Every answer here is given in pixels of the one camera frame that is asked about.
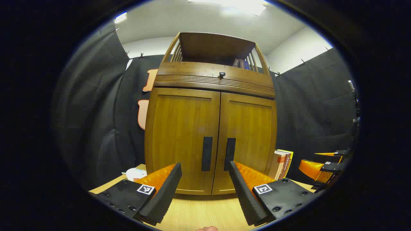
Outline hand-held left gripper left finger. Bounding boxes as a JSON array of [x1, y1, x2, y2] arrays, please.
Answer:
[[92, 162, 183, 227]]

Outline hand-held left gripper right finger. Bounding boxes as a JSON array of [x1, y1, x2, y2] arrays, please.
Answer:
[[228, 160, 319, 227]]

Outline wooden shoe cabinet door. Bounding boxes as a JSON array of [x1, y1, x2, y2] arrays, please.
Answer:
[[212, 92, 277, 195], [145, 87, 221, 195]]

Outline wooden cabinet drawer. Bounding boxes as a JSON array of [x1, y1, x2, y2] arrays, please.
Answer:
[[155, 61, 274, 89]]

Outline wooden double-door shoe cabinet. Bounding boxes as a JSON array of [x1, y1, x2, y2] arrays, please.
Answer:
[[144, 31, 278, 196]]

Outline red-brown spine book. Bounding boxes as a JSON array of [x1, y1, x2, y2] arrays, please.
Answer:
[[279, 151, 291, 179]]

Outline small white pink object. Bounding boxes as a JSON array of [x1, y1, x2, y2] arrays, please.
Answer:
[[126, 168, 147, 182]]

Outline beige book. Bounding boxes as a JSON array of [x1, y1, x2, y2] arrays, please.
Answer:
[[268, 151, 286, 180]]

